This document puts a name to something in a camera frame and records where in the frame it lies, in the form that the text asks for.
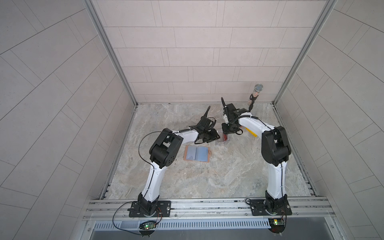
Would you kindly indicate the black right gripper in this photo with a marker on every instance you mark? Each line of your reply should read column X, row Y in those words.
column 223, row 125

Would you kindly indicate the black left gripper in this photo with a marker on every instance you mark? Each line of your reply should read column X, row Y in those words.
column 213, row 136

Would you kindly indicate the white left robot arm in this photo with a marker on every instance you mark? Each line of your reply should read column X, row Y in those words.
column 163, row 153

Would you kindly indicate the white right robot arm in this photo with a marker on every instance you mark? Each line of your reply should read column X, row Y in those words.
column 275, row 150

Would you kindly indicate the clear acrylic card stand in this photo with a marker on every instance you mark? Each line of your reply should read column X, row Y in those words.
column 221, row 138

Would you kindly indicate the yellow triangle block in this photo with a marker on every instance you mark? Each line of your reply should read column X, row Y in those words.
column 255, row 135

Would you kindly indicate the black microphone stand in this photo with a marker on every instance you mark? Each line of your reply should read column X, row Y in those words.
column 253, row 97

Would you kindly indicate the white ventilation grille strip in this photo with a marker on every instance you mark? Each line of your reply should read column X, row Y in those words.
column 191, row 224

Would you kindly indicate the left green circuit board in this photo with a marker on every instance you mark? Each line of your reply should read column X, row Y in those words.
column 149, row 225

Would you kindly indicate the right circuit board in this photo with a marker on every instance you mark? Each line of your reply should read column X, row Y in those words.
column 277, row 225

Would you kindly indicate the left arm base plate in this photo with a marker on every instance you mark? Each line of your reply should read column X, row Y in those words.
column 147, row 209

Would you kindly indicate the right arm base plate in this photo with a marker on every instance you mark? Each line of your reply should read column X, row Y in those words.
column 270, row 207

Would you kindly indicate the aluminium mounting rail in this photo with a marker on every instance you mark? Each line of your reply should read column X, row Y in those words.
column 230, row 208

